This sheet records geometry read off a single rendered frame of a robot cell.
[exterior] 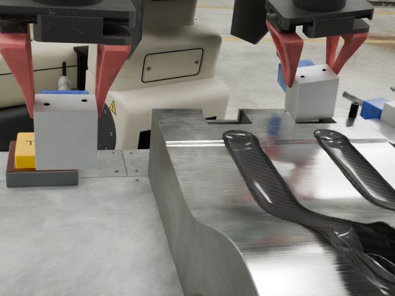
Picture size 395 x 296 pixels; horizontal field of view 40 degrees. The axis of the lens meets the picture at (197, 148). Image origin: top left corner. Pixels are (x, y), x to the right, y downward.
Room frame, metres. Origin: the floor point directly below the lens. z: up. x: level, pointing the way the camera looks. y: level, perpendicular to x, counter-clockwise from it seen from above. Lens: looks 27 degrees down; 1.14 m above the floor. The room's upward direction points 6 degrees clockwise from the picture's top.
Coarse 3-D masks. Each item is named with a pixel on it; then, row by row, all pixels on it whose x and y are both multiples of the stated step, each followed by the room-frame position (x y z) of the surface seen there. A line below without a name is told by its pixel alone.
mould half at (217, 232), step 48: (192, 144) 0.50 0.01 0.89; (288, 144) 0.53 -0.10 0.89; (384, 144) 0.56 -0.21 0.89; (192, 192) 0.42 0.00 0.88; (240, 192) 0.43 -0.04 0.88; (336, 192) 0.45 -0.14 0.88; (192, 240) 0.37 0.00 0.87; (240, 240) 0.29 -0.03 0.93; (288, 240) 0.29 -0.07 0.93; (192, 288) 0.35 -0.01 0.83; (240, 288) 0.26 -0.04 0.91; (288, 288) 0.24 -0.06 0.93; (336, 288) 0.25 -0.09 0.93
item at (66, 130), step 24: (48, 96) 0.42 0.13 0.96; (72, 96) 0.42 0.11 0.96; (48, 120) 0.39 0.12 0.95; (72, 120) 0.39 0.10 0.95; (96, 120) 0.40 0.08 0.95; (48, 144) 0.39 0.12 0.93; (72, 144) 0.39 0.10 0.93; (96, 144) 0.40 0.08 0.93; (48, 168) 0.39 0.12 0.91; (72, 168) 0.39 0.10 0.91
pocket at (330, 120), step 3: (330, 117) 0.62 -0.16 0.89; (309, 120) 0.63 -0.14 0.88; (312, 120) 0.64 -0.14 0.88; (315, 120) 0.64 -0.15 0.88; (318, 120) 0.64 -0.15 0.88; (321, 120) 0.64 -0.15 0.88; (324, 120) 0.63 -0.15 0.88; (327, 120) 0.62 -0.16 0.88; (330, 120) 0.62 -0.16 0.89; (333, 120) 0.61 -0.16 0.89; (297, 123) 0.63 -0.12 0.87; (300, 123) 0.63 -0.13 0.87; (303, 123) 0.63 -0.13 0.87; (306, 123) 0.63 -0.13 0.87; (309, 123) 0.63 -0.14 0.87
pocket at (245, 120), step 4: (240, 112) 0.61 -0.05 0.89; (240, 116) 0.61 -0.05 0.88; (244, 116) 0.60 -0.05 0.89; (208, 120) 0.60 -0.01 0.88; (212, 120) 0.60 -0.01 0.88; (216, 120) 0.60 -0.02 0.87; (220, 120) 0.60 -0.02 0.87; (224, 120) 0.60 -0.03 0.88; (228, 120) 0.61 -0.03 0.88; (232, 120) 0.61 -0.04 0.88; (236, 120) 0.61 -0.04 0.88; (240, 120) 0.61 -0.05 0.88; (244, 120) 0.60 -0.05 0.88; (248, 120) 0.58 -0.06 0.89; (208, 124) 0.60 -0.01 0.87; (212, 124) 0.60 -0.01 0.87; (216, 124) 0.60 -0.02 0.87; (220, 124) 0.60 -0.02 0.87; (224, 124) 0.60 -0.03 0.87
